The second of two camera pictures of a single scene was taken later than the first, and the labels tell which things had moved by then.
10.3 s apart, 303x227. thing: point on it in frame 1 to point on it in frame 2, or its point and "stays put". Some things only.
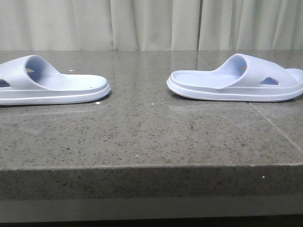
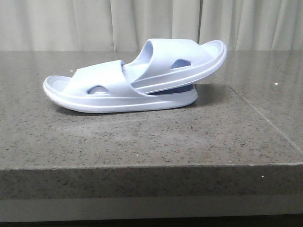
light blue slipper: (243, 78) to (170, 62)
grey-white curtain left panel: (99, 25) stays put
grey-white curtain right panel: (251, 25) stays put
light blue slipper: (32, 81) to (103, 87)
